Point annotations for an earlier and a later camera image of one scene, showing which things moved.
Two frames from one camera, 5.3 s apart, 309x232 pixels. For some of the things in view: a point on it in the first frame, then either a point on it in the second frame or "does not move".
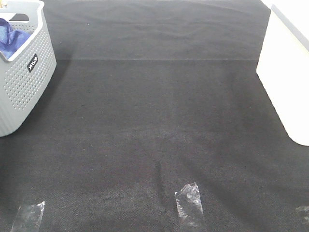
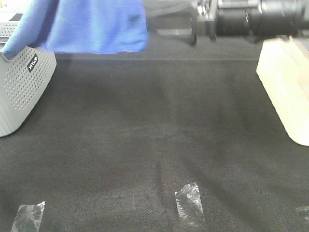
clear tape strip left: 28,218 does not move
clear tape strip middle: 189,205 does not move
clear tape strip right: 304,210 does not move
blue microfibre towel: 11,40 → 83,26
